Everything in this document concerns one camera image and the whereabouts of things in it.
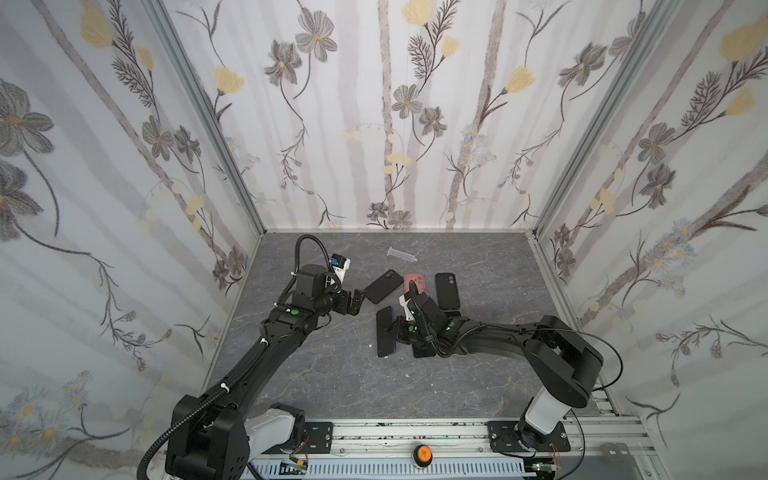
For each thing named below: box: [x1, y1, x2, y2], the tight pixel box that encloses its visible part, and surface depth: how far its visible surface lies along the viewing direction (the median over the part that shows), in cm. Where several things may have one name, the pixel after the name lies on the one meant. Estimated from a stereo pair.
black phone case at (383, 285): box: [364, 269, 404, 304], surface depth 106 cm
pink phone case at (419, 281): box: [404, 274, 427, 294], surface depth 107 cm
